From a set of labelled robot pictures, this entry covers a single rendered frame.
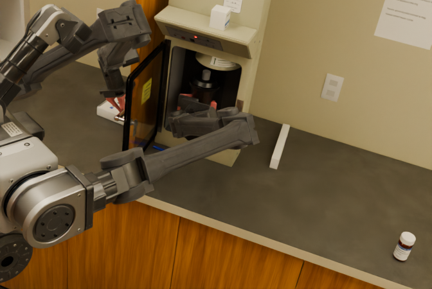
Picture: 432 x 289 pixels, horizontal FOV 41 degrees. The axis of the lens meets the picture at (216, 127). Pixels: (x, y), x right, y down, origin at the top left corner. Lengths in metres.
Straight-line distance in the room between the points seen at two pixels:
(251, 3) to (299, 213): 0.74
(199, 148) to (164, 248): 0.88
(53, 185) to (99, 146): 1.06
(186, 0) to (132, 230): 0.86
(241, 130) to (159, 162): 0.24
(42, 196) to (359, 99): 1.56
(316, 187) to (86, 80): 1.12
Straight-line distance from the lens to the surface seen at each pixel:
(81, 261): 2.47
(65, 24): 1.30
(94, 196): 1.22
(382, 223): 2.17
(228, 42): 1.86
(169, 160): 1.34
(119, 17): 1.44
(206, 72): 2.06
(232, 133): 1.44
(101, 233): 2.31
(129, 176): 1.29
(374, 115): 2.47
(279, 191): 2.15
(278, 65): 2.44
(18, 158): 1.23
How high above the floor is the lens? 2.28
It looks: 34 degrees down
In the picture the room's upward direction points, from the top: 10 degrees clockwise
